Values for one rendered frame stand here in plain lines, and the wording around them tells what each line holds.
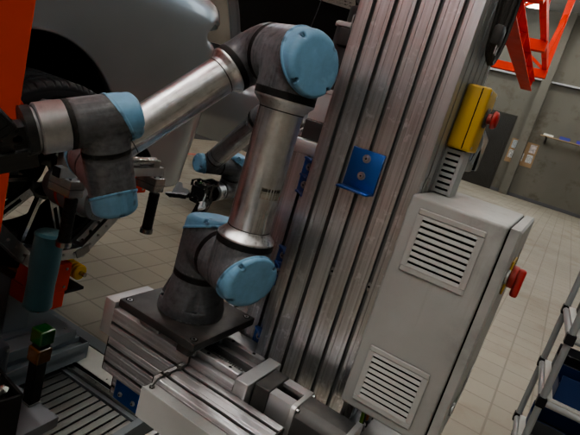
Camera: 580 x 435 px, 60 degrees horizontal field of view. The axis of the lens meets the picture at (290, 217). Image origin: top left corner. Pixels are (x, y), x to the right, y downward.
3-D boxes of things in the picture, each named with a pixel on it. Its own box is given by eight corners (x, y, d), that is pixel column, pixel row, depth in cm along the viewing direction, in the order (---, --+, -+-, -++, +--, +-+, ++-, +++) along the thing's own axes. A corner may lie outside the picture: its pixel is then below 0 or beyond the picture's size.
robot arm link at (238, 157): (229, 156, 194) (220, 182, 198) (251, 160, 202) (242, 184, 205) (218, 148, 199) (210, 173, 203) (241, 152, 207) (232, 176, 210)
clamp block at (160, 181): (144, 184, 178) (147, 169, 176) (163, 192, 174) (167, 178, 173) (134, 185, 173) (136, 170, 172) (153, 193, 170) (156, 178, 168)
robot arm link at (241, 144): (275, 112, 160) (193, 180, 191) (299, 118, 168) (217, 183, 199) (267, 82, 163) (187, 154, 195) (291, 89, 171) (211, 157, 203)
